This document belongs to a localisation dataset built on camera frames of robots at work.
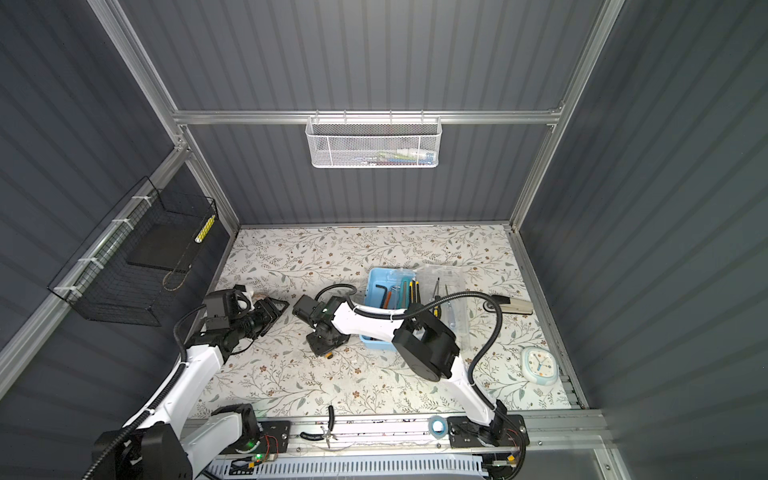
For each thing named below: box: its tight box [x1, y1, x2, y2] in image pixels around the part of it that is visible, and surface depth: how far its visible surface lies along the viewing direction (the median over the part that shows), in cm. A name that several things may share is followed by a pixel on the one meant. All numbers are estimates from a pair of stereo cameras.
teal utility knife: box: [400, 278, 410, 308], surface depth 92 cm
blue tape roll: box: [428, 415, 448, 439], surface depth 76 cm
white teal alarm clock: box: [521, 346, 559, 386], surface depth 84 cm
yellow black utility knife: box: [409, 277, 421, 304], surface depth 93 cm
